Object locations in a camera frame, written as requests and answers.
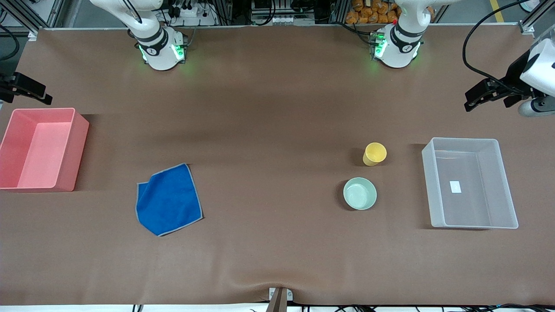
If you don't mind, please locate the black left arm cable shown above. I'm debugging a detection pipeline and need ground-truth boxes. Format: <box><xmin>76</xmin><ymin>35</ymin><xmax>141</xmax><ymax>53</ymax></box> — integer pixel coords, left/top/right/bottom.
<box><xmin>462</xmin><ymin>0</ymin><xmax>533</xmax><ymax>94</ymax></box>

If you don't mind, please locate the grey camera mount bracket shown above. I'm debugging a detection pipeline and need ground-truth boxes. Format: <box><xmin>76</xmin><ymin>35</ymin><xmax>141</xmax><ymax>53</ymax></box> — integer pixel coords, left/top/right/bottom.
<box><xmin>268</xmin><ymin>287</ymin><xmax>294</xmax><ymax>312</ymax></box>

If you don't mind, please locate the white power strip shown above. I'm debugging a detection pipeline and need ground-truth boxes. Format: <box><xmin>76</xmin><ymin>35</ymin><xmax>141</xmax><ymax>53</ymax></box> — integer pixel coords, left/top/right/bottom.
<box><xmin>167</xmin><ymin>4</ymin><xmax>217</xmax><ymax>26</ymax></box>

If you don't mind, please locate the clear plastic bin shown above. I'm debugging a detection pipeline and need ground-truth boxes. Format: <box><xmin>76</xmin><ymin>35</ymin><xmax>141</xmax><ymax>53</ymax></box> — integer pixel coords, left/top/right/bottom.
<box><xmin>421</xmin><ymin>137</ymin><xmax>519</xmax><ymax>229</ymax></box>

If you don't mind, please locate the orange packaged goods pile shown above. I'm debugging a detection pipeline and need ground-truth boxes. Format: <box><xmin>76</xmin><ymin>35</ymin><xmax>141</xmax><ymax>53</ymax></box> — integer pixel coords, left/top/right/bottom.
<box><xmin>346</xmin><ymin>0</ymin><xmax>435</xmax><ymax>24</ymax></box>

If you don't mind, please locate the aluminium frame post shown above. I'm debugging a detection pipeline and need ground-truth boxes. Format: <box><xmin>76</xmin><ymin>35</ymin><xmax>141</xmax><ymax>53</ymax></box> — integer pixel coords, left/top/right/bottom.
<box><xmin>0</xmin><ymin>0</ymin><xmax>65</xmax><ymax>42</ymax></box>
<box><xmin>518</xmin><ymin>0</ymin><xmax>555</xmax><ymax>35</ymax></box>

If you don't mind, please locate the yellow plastic cup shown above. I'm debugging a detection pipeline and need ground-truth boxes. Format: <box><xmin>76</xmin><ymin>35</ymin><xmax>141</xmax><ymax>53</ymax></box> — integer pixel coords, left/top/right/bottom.
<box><xmin>362</xmin><ymin>142</ymin><xmax>387</xmax><ymax>167</ymax></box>

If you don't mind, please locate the pale green bowl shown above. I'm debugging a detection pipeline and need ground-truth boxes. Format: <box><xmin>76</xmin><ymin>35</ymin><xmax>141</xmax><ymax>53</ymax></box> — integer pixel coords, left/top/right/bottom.
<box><xmin>343</xmin><ymin>177</ymin><xmax>378</xmax><ymax>211</ymax></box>

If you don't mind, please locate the dark equipment rack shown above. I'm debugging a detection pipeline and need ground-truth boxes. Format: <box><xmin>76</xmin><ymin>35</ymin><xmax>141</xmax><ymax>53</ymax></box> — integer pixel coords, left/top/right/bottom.
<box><xmin>217</xmin><ymin>0</ymin><xmax>347</xmax><ymax>26</ymax></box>

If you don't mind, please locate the pink plastic bin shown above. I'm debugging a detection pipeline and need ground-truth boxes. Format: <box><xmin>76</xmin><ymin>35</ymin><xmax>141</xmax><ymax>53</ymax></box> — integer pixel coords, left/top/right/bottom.
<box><xmin>0</xmin><ymin>107</ymin><xmax>90</xmax><ymax>192</ymax></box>

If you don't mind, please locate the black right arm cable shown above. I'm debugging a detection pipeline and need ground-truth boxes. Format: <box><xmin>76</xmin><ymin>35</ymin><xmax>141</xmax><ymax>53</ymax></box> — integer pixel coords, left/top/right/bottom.
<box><xmin>0</xmin><ymin>24</ymin><xmax>21</xmax><ymax>62</ymax></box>

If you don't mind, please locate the brown table cover mat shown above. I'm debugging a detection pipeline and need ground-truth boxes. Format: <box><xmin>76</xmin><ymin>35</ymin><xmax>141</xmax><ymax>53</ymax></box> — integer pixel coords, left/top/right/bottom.
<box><xmin>0</xmin><ymin>24</ymin><xmax>555</xmax><ymax>306</ymax></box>

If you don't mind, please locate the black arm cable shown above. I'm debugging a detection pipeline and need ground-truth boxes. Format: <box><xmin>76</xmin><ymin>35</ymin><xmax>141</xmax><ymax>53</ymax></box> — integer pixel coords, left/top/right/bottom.
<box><xmin>0</xmin><ymin>24</ymin><xmax>21</xmax><ymax>62</ymax></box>
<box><xmin>462</xmin><ymin>0</ymin><xmax>533</xmax><ymax>94</ymax></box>

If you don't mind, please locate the blue microfibre cloth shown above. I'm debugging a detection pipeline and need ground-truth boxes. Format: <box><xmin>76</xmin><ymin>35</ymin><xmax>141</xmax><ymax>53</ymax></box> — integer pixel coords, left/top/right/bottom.
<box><xmin>136</xmin><ymin>162</ymin><xmax>204</xmax><ymax>237</ymax></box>

